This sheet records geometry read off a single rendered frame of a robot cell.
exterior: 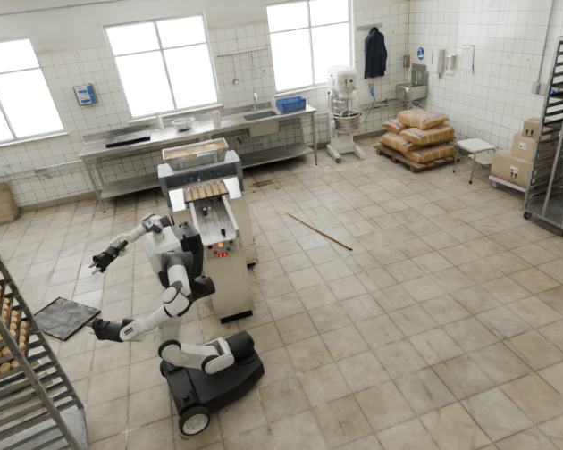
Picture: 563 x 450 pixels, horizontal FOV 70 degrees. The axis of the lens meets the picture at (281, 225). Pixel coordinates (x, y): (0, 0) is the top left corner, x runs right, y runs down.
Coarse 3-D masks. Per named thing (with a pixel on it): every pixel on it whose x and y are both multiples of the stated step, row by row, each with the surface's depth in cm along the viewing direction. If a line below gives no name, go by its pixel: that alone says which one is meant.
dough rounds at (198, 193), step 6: (198, 186) 381; (204, 186) 380; (210, 186) 383; (216, 186) 381; (222, 186) 374; (186, 192) 371; (192, 192) 369; (198, 192) 373; (204, 192) 366; (210, 192) 365; (216, 192) 363; (222, 192) 362; (186, 198) 363; (192, 198) 362; (198, 198) 360
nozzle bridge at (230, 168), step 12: (228, 156) 366; (168, 168) 358; (192, 168) 350; (204, 168) 347; (216, 168) 359; (228, 168) 362; (240, 168) 357; (168, 180) 352; (180, 180) 355; (204, 180) 357; (216, 180) 359; (240, 180) 373; (168, 192) 348; (168, 204) 364
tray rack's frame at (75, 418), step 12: (48, 420) 263; (72, 420) 261; (84, 420) 260; (24, 432) 257; (36, 432) 256; (48, 432) 255; (60, 432) 254; (72, 432) 253; (84, 432) 252; (0, 444) 251; (12, 444) 250; (24, 444) 249; (36, 444) 248; (60, 444) 246; (84, 444) 245
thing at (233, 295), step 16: (224, 208) 351; (208, 224) 328; (224, 224) 325; (208, 240) 305; (240, 240) 310; (224, 256) 312; (240, 256) 317; (208, 272) 315; (224, 272) 319; (240, 272) 323; (224, 288) 326; (240, 288) 330; (224, 304) 333; (240, 304) 338; (224, 320) 344
